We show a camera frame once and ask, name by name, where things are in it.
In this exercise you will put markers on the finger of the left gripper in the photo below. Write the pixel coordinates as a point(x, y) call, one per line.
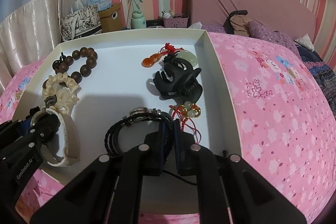
point(12, 130)
point(42, 128)

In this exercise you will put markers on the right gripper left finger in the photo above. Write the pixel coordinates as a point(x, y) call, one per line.
point(109, 189)

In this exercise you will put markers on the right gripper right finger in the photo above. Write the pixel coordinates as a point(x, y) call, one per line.
point(229, 189)

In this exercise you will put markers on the white band wrist watch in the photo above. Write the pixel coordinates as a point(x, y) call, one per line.
point(63, 150)

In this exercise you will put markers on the cream satin scrunchie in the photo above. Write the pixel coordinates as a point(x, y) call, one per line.
point(59, 92)

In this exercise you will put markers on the red string jade bead charm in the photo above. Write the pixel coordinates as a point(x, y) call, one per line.
point(186, 113)

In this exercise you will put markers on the orange gourd pendant red knot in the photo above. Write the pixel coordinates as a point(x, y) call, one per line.
point(167, 49)

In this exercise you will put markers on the black plastic hair claw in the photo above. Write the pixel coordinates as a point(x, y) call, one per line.
point(178, 80)

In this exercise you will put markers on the white shallow cardboard box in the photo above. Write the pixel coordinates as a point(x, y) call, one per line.
point(119, 83)

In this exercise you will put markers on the pink floral bedspread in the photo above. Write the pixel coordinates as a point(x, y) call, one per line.
point(286, 127)

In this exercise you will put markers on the cream satin curtain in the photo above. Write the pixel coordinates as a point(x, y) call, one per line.
point(30, 33)

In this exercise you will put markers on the black white floral tote bag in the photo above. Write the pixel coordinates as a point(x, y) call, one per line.
point(81, 23)

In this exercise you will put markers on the brown cardboard box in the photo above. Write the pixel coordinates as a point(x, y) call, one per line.
point(110, 19)

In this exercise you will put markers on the light blue paper bag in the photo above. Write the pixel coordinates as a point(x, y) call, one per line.
point(102, 5)

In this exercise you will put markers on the green water bottle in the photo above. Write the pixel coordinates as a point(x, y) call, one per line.
point(138, 20)

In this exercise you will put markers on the dark blue patterned blanket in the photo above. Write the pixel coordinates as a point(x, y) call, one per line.
point(322, 73)

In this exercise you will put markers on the pink plastic basket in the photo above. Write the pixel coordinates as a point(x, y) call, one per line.
point(177, 22)

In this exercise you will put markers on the purple dotted pillow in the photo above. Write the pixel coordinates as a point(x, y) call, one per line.
point(255, 30)

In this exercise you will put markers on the black beige bag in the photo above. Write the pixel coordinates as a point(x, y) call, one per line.
point(237, 23)

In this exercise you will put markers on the white tissue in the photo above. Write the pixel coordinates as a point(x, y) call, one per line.
point(196, 26)

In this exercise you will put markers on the pink padded headboard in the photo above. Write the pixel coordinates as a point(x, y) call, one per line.
point(288, 16)

